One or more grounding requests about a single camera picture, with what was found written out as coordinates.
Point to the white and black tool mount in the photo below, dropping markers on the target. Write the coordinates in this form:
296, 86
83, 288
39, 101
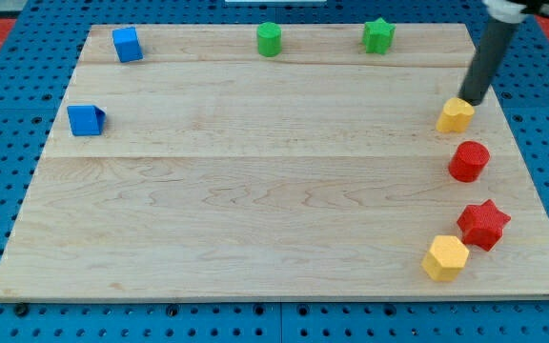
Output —
515, 11

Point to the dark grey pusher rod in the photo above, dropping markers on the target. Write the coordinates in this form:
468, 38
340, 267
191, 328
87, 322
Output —
492, 46

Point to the green star block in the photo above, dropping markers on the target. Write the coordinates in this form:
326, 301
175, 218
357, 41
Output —
378, 36

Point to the red star block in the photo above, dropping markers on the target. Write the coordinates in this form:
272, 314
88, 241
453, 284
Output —
482, 225

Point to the yellow heart block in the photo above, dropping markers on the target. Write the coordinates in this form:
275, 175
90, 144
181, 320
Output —
456, 116

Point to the red cylinder block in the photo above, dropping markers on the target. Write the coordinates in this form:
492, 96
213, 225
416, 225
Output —
468, 161

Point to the yellow hexagon block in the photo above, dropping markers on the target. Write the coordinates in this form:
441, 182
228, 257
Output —
445, 258

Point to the green cylinder block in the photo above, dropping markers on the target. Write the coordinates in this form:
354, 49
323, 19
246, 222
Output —
268, 37

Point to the wooden board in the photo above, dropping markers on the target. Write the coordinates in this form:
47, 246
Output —
224, 176

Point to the blue cube block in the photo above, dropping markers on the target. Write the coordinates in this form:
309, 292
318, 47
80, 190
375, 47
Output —
126, 44

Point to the blue triangular block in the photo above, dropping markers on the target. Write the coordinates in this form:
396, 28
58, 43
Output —
86, 120

